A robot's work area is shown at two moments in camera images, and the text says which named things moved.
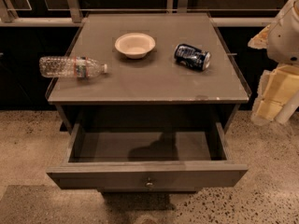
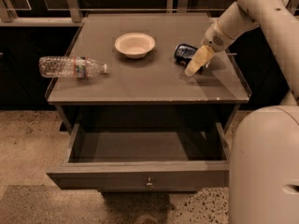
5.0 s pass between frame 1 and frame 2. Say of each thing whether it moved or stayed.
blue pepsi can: stayed
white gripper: moved
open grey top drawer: stayed
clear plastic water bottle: stayed
